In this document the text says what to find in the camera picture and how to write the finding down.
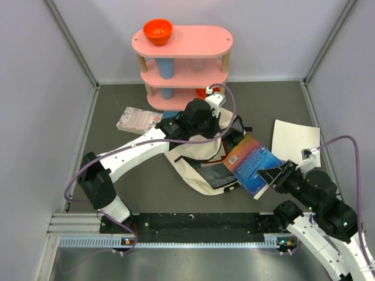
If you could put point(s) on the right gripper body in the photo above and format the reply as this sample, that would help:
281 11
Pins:
290 179

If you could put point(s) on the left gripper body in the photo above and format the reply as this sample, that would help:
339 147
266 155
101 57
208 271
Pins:
208 126

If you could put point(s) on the blue paperback book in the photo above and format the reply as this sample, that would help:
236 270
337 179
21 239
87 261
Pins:
246 159

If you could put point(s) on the cream canvas backpack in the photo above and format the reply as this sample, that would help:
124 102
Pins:
209 180

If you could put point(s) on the red and white book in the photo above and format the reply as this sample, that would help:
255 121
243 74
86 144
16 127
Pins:
225 148

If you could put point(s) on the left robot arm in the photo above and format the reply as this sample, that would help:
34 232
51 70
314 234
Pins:
100 172

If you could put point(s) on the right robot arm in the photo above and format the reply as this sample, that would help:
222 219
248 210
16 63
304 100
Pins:
333 236

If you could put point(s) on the orange bowl bottom shelf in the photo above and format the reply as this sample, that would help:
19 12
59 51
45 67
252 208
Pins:
201 93

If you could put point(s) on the small teal notebook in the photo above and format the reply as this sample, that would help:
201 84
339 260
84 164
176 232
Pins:
170 114

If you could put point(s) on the blue cup bottom shelf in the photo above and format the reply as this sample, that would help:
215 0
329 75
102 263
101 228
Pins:
166 93

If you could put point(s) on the blue cup shelf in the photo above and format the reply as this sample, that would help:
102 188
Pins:
165 67
166 93

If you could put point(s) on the white square board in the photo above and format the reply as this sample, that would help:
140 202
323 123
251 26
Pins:
289 140

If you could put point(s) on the clear glass cup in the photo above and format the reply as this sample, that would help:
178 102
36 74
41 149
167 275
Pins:
198 64

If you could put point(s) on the blue cup middle shelf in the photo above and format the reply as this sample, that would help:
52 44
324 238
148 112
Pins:
165 67

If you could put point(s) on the pink three-tier shelf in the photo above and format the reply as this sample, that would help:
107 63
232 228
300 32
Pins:
212 43

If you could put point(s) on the floral cover book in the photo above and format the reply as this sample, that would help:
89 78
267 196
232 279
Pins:
138 121

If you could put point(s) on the orange bowl on shelf top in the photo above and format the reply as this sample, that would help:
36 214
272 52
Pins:
158 31

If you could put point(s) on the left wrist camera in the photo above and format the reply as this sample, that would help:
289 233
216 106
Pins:
216 100

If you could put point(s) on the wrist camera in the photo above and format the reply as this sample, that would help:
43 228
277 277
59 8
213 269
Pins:
310 160
216 100

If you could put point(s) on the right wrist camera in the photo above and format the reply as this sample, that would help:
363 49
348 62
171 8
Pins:
310 160

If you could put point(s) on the grey cable duct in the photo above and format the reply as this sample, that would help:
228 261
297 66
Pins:
270 241

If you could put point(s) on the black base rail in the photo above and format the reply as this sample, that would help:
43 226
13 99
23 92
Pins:
157 224

